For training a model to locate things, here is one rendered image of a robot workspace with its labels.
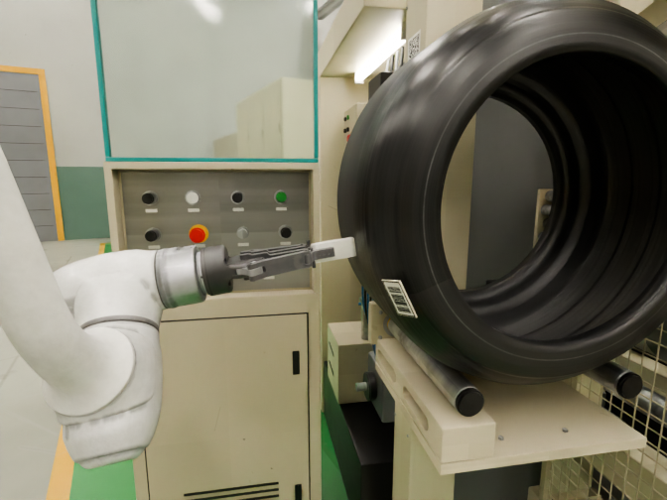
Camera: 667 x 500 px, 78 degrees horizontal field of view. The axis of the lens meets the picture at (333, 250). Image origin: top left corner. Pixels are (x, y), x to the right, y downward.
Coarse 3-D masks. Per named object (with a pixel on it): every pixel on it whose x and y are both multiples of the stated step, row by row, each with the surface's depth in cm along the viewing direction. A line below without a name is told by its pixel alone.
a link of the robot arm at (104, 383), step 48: (0, 192) 35; (0, 240) 35; (0, 288) 36; (48, 288) 39; (48, 336) 39; (96, 336) 47; (144, 336) 53; (48, 384) 45; (96, 384) 45; (144, 384) 49; (96, 432) 45; (144, 432) 49
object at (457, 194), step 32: (416, 0) 91; (448, 0) 86; (480, 0) 88; (416, 32) 92; (448, 192) 94; (448, 224) 95; (448, 256) 97; (416, 448) 105; (416, 480) 106; (448, 480) 108
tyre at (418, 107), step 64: (576, 0) 56; (448, 64) 53; (512, 64) 53; (576, 64) 75; (640, 64) 56; (384, 128) 56; (448, 128) 53; (576, 128) 86; (640, 128) 75; (384, 192) 55; (576, 192) 90; (640, 192) 79; (384, 256) 57; (576, 256) 90; (640, 256) 77; (448, 320) 58; (512, 320) 88; (576, 320) 80; (640, 320) 63; (512, 384) 66
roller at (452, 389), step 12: (396, 336) 88; (408, 348) 81; (420, 348) 77; (420, 360) 75; (432, 360) 72; (432, 372) 70; (444, 372) 67; (456, 372) 66; (444, 384) 66; (456, 384) 63; (468, 384) 63; (456, 396) 62; (468, 396) 61; (480, 396) 61; (456, 408) 62; (468, 408) 61; (480, 408) 62
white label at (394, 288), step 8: (384, 280) 58; (392, 280) 57; (392, 288) 58; (400, 288) 56; (392, 296) 59; (400, 296) 57; (400, 304) 58; (408, 304) 57; (400, 312) 59; (408, 312) 58
